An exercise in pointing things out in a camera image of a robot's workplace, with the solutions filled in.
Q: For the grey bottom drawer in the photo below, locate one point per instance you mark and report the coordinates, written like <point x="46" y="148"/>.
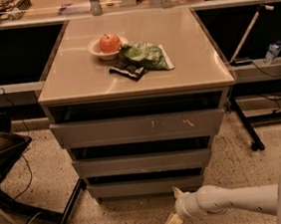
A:
<point x="111" y="190"/>

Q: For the black table leg frame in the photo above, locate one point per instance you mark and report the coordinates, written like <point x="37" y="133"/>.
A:
<point x="250" y="121"/>

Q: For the green chip bag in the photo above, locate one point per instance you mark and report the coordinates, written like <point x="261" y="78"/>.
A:
<point x="146" y="55"/>

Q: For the brown office chair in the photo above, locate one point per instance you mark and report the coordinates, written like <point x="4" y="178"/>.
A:
<point x="12" y="147"/>

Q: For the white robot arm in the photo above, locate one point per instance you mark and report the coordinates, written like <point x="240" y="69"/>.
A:
<point x="209" y="199"/>

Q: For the red apple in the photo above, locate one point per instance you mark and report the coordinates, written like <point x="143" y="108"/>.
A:
<point x="110" y="43"/>

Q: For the white bowl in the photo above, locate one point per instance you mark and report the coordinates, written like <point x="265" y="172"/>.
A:
<point x="95" y="50"/>

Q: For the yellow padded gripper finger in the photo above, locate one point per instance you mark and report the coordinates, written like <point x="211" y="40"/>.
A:
<point x="174" y="218"/>

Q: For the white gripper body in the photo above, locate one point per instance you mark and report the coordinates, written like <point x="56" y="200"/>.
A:
<point x="180" y="204"/>

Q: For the plastic water bottle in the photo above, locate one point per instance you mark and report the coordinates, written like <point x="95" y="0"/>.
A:
<point x="272" y="52"/>

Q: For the black snack wrapper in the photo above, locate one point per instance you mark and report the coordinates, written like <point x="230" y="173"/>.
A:
<point x="129" y="71"/>

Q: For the white stick with black base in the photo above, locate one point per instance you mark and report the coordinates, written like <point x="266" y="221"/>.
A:
<point x="233" y="61"/>

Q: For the grey top drawer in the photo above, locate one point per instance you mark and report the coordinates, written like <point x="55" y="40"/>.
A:
<point x="154" y="127"/>

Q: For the grey middle drawer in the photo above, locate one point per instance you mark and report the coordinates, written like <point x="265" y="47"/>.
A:
<point x="142" y="163"/>

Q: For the grey drawer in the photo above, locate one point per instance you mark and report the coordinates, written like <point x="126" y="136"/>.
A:
<point x="142" y="163"/>
<point x="154" y="127"/>
<point x="111" y="190"/>

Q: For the grey drawer cabinet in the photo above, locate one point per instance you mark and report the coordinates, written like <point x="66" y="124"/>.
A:
<point x="79" y="86"/>

